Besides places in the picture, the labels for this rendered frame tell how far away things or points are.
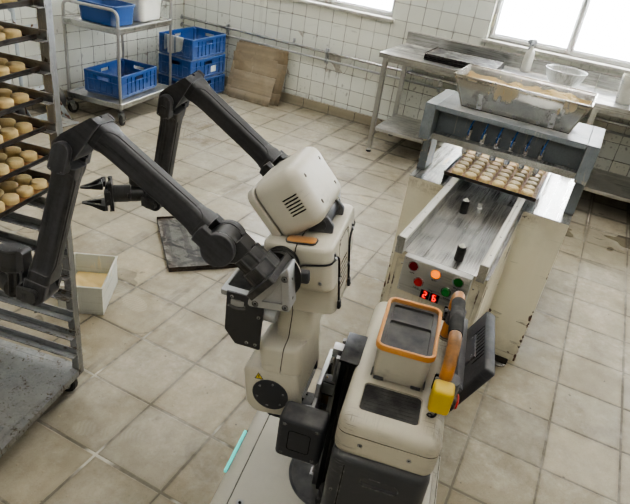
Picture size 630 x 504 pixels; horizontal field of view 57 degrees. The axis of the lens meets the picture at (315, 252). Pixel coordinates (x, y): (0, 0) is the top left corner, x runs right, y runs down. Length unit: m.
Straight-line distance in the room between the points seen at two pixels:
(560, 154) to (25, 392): 2.30
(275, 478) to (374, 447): 0.57
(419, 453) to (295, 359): 0.39
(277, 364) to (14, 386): 1.21
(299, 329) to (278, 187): 0.42
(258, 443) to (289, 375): 0.49
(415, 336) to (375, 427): 0.27
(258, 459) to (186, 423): 0.55
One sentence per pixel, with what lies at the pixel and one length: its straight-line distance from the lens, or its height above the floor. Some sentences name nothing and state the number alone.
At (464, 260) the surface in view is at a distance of 2.10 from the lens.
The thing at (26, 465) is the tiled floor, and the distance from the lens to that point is 2.42.
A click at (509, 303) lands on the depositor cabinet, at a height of 0.38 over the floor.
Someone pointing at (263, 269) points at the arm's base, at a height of 1.14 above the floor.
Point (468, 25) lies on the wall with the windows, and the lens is 5.70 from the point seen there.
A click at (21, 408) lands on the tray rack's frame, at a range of 2.40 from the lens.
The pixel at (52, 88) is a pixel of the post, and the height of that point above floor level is 1.26.
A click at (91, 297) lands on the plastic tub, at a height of 0.10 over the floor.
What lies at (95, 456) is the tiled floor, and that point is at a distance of 2.39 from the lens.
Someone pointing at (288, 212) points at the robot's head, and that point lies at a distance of 1.33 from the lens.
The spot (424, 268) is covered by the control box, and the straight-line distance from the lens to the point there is 2.03.
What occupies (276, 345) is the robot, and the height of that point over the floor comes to 0.82.
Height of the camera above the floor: 1.82
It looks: 30 degrees down
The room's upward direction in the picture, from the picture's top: 9 degrees clockwise
